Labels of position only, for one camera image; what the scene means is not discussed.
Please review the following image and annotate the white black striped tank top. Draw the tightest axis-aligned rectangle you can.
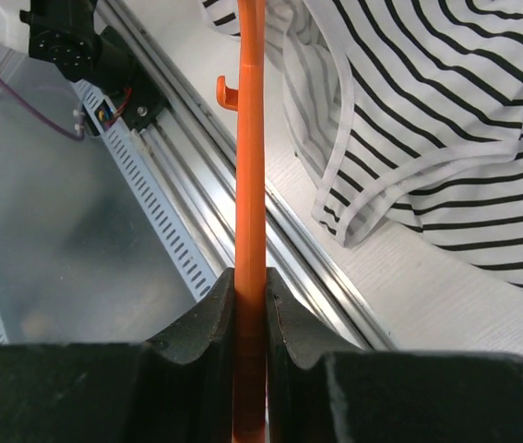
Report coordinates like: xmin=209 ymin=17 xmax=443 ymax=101
xmin=200 ymin=0 xmax=523 ymax=309

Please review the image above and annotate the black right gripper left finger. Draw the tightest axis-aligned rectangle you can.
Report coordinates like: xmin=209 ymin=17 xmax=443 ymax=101
xmin=0 ymin=269 xmax=235 ymax=442

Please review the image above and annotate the orange plastic hanger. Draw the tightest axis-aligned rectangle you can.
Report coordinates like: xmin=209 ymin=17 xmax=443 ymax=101
xmin=216 ymin=1 xmax=267 ymax=442

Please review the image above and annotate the white slotted cable duct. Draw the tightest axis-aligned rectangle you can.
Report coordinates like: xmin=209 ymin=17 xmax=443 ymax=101
xmin=0 ymin=99 xmax=215 ymax=344

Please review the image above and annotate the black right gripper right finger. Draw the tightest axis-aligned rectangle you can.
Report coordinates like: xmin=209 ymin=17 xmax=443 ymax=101
xmin=266 ymin=269 xmax=523 ymax=442

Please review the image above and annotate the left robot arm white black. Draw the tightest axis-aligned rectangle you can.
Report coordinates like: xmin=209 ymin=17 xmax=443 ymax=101
xmin=19 ymin=1 xmax=169 ymax=131

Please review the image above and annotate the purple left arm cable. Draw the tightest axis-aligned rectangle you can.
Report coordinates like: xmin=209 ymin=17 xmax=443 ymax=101
xmin=0 ymin=43 xmax=88 ymax=142

